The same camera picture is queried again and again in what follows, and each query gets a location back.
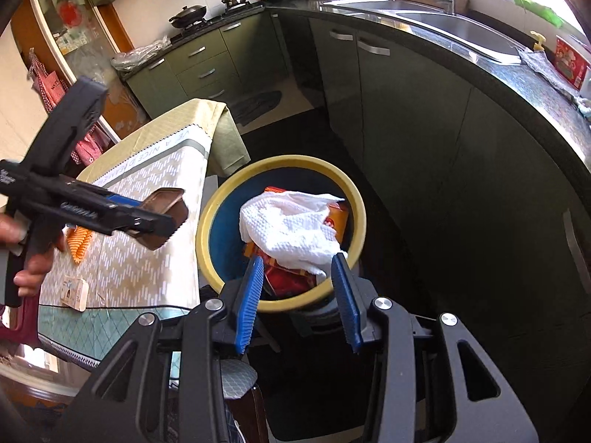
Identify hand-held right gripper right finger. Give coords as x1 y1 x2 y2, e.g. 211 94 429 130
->
331 251 541 443

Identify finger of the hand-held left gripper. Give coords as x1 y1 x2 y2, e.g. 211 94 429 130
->
104 195 145 212
92 207 186 240

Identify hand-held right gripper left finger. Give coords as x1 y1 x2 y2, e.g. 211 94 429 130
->
46 255 266 443

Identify white paper towel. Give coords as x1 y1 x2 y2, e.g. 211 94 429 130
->
239 190 347 278

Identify blue bin with yellow rim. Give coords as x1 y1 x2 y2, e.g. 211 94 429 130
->
195 154 368 337

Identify person's left hand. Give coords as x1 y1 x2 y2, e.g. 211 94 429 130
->
0 212 66 300

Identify patterned tablecloth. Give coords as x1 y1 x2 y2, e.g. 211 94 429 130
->
34 98 252 367

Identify red checked apron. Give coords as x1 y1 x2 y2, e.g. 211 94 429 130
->
28 51 116 167

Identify orange striped wrapper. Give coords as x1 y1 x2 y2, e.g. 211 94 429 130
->
66 226 95 265

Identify white hanging curtain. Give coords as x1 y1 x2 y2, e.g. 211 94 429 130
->
0 28 47 163

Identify small white box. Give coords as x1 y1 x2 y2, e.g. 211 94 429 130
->
61 275 90 312

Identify glass sliding door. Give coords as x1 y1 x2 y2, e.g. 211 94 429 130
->
9 0 144 144

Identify clear plastic bag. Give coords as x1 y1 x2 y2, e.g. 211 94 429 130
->
111 41 169 71

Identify dark floor mat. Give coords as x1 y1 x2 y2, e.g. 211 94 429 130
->
229 91 282 126

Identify dark red chair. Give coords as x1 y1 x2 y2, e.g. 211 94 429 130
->
0 293 42 347

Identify black wok with lid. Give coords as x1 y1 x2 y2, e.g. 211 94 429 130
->
168 4 208 28

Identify black gas stove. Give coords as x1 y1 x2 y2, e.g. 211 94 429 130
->
168 2 266 42

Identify green base cabinets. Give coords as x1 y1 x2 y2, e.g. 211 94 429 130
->
124 7 591 379

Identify dark stone countertop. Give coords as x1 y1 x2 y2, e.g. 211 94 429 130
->
166 0 591 181

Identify steel double sink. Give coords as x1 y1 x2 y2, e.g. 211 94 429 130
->
323 0 525 63

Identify grey dishcloth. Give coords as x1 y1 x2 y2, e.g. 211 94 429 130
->
519 46 591 118

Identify red printed box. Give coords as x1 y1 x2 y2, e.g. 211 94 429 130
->
554 37 591 90

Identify green plastic bags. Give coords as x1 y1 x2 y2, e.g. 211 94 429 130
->
510 0 565 28

